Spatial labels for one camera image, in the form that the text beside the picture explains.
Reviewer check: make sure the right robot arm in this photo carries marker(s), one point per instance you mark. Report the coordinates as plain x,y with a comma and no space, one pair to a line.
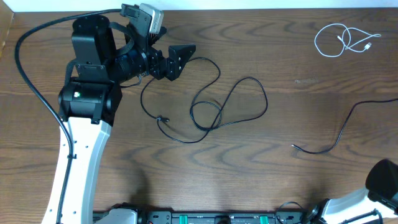
374,202

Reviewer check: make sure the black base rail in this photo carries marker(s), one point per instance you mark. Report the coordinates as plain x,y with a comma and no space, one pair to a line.
127,213

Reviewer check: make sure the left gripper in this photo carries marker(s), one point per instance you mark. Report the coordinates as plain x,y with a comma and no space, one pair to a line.
156,69

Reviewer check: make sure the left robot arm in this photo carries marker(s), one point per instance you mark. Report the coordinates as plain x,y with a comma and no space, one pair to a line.
107,55

